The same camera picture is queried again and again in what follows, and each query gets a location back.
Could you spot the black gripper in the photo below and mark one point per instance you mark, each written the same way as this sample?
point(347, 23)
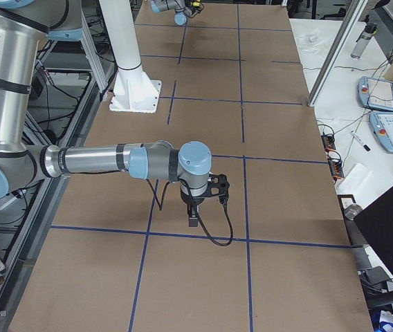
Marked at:
point(190, 201)

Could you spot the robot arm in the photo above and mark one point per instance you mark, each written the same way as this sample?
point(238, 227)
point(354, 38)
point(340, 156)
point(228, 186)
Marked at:
point(22, 25)
point(184, 9)

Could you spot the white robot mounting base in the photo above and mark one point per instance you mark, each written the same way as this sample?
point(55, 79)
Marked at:
point(135, 92)

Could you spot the white folded paper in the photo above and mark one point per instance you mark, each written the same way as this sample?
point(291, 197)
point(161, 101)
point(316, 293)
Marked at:
point(354, 180)

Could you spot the black marker pen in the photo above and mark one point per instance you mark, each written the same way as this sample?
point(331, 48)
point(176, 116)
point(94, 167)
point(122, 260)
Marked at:
point(360, 141)

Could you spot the far teach pendant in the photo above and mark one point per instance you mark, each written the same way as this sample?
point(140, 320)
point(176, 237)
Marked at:
point(375, 93)

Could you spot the clear water bottle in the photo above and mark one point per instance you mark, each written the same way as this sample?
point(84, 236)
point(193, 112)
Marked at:
point(363, 40)

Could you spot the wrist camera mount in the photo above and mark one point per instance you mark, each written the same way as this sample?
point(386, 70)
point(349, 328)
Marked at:
point(218, 186)

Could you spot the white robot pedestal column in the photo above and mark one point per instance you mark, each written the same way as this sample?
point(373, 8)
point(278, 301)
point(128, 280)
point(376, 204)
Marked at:
point(119, 23)

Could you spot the aluminium frame post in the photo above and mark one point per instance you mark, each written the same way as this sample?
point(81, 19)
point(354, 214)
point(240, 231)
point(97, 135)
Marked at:
point(354, 12)

